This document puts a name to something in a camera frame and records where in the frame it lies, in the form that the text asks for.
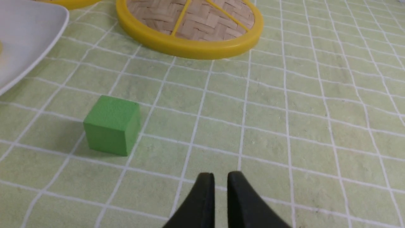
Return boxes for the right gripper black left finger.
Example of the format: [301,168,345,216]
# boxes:
[163,172,215,228]

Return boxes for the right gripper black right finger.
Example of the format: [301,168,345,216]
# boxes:
[227,171,290,228]

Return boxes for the white square plate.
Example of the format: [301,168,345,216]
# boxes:
[0,0,69,95]

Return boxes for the green checkered tablecloth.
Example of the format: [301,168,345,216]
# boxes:
[0,0,405,228]

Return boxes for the green foam cube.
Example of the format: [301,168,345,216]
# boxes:
[83,95,141,157]

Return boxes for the woven steamer lid, yellow rim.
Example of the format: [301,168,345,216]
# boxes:
[116,0,264,60]

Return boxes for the bamboo steamer basket, yellow rims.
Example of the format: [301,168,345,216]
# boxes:
[34,0,100,10]

